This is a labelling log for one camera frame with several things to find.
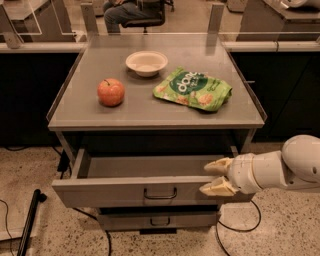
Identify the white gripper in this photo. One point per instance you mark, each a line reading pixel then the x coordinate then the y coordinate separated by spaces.
pixel 242 173

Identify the grey top drawer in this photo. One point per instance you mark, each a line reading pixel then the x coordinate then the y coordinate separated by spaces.
pixel 138 181

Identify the grey drawer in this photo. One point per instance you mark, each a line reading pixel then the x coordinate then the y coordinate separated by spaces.
pixel 138 181
pixel 157 220

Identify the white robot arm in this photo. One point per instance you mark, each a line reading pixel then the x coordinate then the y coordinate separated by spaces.
pixel 295 167

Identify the grey drawer cabinet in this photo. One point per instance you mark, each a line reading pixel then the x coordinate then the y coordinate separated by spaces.
pixel 143 125

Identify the grey bottom drawer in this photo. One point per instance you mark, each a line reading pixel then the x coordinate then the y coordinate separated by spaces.
pixel 157 220

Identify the green chip bag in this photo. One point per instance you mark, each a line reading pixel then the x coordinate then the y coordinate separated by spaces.
pixel 194 90

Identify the white bowl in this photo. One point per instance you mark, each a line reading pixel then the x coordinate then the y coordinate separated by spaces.
pixel 146 63

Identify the red apple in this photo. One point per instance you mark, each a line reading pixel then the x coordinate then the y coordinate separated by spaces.
pixel 110 92

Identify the grey desk right background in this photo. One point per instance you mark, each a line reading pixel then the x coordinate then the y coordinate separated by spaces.
pixel 280 20

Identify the grey desk background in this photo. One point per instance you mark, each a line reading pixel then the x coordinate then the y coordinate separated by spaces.
pixel 36 20
pixel 280 20

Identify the black office chair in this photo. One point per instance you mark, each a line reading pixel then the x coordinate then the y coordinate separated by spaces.
pixel 151 22

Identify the black pole on floor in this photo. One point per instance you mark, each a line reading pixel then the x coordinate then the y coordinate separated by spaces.
pixel 37 198

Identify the seated person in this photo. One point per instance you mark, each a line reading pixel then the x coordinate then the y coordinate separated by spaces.
pixel 117 12

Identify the grey desk left background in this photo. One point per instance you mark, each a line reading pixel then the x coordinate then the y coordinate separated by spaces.
pixel 36 20

